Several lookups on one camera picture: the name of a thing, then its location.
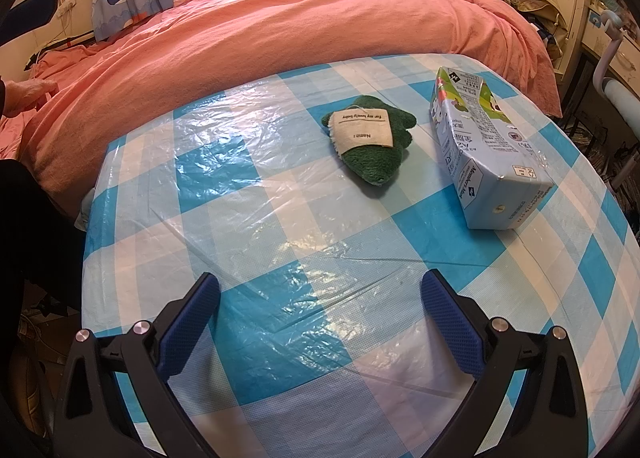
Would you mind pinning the light blue milk carton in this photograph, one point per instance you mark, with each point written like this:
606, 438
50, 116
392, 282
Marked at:
480, 163

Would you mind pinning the white wall socket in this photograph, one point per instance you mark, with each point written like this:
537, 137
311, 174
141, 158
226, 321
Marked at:
67, 0

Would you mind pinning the pink bed blanket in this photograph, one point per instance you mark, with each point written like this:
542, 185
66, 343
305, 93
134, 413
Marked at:
250, 28

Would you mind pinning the grey and blue desk chair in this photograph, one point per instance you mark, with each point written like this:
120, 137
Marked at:
620, 93

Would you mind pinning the person's left hand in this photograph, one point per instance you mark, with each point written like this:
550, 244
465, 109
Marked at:
25, 95

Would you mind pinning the green plush toy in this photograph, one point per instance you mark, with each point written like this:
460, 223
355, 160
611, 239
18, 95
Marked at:
375, 163

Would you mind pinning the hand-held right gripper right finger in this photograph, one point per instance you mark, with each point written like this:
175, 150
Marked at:
450, 323

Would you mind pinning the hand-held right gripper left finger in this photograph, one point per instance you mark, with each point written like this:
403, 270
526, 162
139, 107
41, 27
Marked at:
192, 318

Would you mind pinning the blue checked tablecloth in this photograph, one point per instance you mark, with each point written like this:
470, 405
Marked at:
300, 238

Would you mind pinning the person's black pants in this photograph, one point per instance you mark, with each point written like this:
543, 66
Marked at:
40, 238

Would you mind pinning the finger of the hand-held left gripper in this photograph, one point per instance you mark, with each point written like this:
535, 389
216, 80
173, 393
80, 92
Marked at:
35, 5

